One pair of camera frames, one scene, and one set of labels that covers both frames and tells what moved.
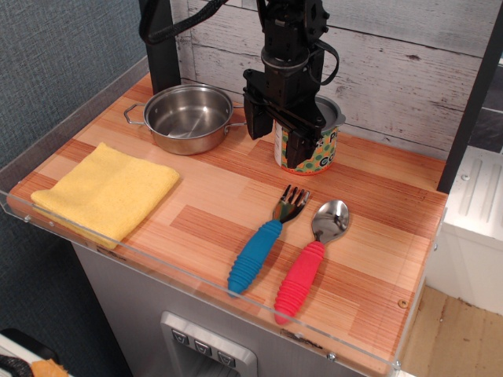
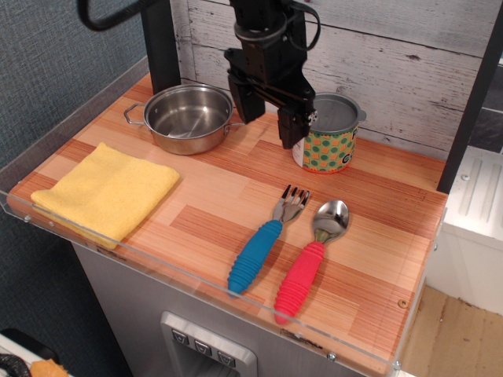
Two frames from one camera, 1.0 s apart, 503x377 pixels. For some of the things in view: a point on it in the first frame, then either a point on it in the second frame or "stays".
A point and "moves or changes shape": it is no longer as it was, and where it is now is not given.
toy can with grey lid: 324,155 moves or changes shape
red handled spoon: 329,218 stays
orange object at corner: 48,368 stays
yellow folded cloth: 108,194 stays
